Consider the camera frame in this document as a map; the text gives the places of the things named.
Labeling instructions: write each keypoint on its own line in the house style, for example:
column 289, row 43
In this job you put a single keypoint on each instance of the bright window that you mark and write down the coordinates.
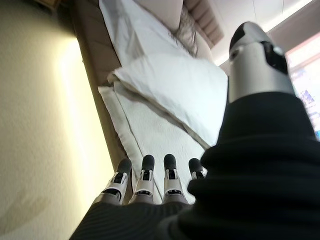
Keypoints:
column 306, row 82

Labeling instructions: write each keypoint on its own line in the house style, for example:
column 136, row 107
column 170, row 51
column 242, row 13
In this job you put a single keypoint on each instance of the white bed sheet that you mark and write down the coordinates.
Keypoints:
column 135, row 32

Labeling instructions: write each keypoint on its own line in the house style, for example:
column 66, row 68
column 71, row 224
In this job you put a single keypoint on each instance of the beige pillow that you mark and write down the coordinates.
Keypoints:
column 162, row 11

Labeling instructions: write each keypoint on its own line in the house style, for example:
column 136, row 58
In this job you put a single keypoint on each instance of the grey furry cushion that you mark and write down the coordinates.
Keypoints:
column 186, row 33

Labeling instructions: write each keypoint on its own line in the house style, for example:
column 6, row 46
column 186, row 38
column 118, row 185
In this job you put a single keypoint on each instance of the white pillow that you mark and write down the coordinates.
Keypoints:
column 180, row 80

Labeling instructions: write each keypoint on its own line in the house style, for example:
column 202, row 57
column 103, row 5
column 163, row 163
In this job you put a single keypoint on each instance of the white quilted bedspread beige trim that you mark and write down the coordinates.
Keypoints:
column 160, row 135

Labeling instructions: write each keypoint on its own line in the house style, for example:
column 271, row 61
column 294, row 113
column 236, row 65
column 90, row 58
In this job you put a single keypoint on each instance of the brown upholstered bed frame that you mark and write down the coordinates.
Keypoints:
column 96, row 52

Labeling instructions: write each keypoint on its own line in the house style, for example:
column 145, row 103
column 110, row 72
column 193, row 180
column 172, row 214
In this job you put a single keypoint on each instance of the beige tufted headboard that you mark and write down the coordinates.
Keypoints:
column 207, row 21

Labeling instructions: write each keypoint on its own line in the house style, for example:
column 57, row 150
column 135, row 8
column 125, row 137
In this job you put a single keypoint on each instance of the right robot hand black palm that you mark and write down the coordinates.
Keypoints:
column 250, row 175

